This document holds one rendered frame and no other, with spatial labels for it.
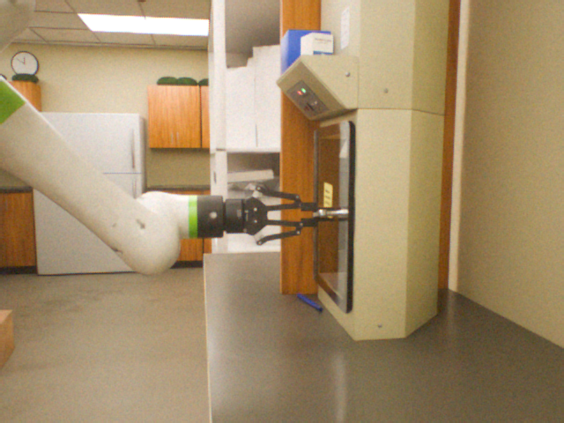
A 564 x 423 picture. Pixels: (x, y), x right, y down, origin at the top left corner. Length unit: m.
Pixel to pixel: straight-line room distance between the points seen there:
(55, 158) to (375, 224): 0.60
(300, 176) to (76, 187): 0.66
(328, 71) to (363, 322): 0.51
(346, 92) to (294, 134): 0.38
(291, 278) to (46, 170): 0.75
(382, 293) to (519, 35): 0.69
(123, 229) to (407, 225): 0.55
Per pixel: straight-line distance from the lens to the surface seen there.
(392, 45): 1.05
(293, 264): 1.39
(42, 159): 0.88
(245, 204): 1.07
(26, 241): 6.34
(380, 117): 1.03
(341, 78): 1.01
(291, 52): 1.19
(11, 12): 0.79
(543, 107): 1.26
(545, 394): 0.95
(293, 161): 1.36
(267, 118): 2.28
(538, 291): 1.27
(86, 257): 6.08
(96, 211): 0.90
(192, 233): 1.04
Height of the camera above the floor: 1.31
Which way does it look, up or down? 7 degrees down
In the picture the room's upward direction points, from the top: straight up
